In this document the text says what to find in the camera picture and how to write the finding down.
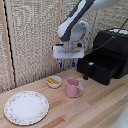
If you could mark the yellow food piece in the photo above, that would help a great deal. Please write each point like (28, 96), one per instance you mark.
(53, 81)

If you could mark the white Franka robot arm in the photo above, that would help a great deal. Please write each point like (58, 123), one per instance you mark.
(75, 28)

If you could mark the black air fryer body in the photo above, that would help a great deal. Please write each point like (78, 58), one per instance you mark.
(115, 41)

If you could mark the woven bamboo folding screen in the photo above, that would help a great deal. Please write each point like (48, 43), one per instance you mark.
(31, 40)

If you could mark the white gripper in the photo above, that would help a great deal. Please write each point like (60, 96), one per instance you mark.
(68, 52)

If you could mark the small white bowl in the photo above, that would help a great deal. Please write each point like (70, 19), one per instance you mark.
(54, 84)

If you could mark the white floral rim plate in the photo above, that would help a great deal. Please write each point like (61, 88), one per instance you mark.
(26, 107)

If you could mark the pink mug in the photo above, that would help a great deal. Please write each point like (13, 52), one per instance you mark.
(72, 89)

